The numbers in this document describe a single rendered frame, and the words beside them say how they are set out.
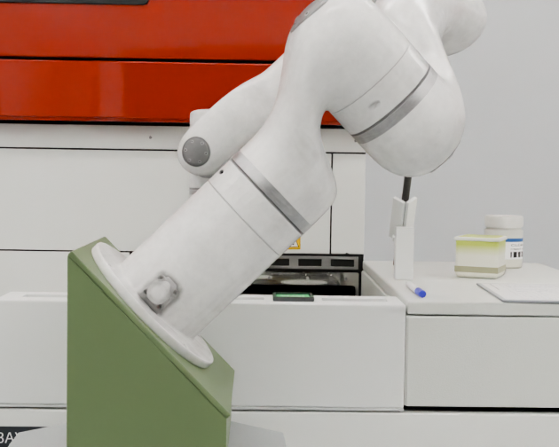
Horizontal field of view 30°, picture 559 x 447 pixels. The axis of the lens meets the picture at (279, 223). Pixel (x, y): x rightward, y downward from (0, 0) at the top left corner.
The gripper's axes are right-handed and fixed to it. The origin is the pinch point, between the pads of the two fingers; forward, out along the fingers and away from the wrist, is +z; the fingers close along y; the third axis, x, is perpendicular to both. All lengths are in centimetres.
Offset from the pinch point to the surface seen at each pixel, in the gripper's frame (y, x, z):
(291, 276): -9.9, 27.1, -1.3
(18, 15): -41, -14, -50
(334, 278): -4.3, 33.4, -1.0
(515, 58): -71, 185, -60
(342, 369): 39.6, -9.5, 4.8
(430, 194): -89, 164, -14
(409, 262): 27.4, 18.2, -7.3
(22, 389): 11.5, -41.6, 8.0
